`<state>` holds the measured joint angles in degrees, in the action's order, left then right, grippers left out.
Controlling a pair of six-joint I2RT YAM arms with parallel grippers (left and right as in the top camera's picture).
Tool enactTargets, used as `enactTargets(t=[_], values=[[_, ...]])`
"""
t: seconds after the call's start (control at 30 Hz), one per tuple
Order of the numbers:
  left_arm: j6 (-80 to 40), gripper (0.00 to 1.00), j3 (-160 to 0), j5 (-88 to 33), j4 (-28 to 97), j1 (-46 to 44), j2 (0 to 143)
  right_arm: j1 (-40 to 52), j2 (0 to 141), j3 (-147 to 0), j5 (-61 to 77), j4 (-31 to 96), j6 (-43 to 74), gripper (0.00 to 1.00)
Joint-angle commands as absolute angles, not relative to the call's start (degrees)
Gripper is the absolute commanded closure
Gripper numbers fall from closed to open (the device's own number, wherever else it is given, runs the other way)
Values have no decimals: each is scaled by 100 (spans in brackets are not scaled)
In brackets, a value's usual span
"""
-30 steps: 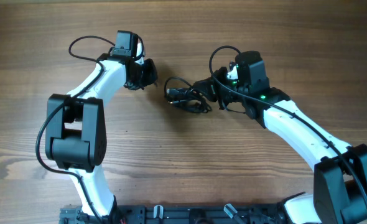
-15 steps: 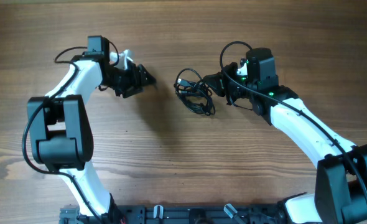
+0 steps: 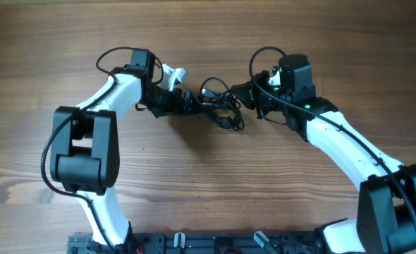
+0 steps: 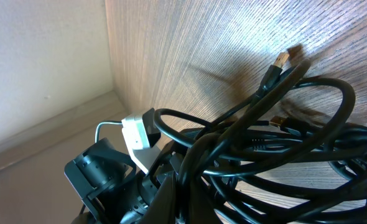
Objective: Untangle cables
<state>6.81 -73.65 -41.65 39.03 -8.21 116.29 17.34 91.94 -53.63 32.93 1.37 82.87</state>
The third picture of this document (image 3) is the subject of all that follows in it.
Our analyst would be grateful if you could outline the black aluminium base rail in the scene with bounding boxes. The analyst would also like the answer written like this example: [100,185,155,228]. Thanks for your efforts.
[66,231,322,254]

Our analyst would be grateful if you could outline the black camera cable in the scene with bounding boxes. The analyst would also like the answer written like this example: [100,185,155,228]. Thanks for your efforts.
[39,47,135,254]
[248,46,416,254]

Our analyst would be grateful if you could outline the black left camera cable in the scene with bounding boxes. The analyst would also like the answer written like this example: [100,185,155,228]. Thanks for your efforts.
[39,47,135,254]

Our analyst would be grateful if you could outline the black right camera cable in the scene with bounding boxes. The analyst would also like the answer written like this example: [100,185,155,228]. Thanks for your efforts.
[248,46,416,254]

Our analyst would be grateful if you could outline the black USB cable bundle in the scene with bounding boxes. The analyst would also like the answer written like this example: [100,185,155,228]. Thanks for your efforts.
[197,76,246,132]

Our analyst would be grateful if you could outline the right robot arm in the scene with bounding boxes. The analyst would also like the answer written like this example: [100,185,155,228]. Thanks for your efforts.
[231,54,416,253]

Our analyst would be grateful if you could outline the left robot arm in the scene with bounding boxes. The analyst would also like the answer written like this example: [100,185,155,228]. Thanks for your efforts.
[40,48,202,253]

